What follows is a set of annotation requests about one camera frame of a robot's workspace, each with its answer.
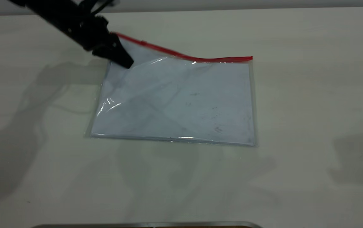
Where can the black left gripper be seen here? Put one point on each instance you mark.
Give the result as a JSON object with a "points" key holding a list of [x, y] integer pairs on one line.
{"points": [[87, 30]]}

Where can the clear plastic zip bag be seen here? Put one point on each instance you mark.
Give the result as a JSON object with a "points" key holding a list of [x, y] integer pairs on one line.
{"points": [[181, 101]]}

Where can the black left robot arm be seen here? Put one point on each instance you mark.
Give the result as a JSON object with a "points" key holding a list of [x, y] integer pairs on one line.
{"points": [[46, 9]]}

